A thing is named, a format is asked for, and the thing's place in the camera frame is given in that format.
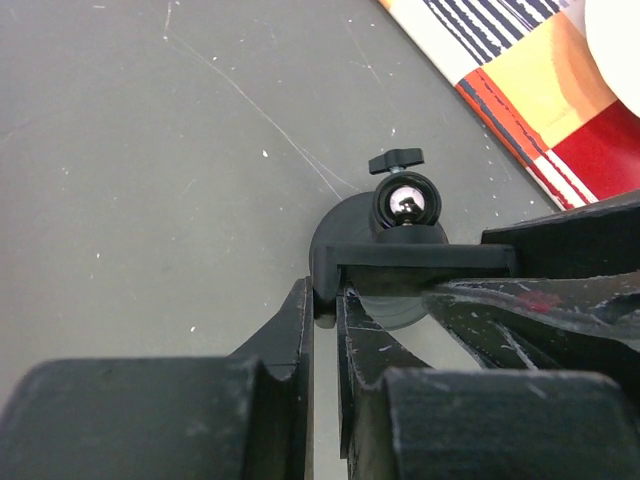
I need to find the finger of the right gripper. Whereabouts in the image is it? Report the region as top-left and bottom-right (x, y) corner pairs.
(422, 277), (639, 370)

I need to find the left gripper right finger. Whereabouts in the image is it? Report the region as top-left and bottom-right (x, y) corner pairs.
(336, 295), (429, 460)

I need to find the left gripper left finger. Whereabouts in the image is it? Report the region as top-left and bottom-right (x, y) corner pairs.
(231, 277), (314, 479)

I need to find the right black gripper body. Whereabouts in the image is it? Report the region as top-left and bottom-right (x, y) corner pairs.
(481, 191), (639, 279)

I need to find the black phone stand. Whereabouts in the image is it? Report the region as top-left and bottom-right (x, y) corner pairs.
(309, 148), (519, 330)

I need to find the patterned orange placemat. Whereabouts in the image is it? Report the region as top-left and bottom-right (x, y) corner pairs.
(384, 1), (639, 210)

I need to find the white plate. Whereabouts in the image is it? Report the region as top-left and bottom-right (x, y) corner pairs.
(584, 0), (639, 117)

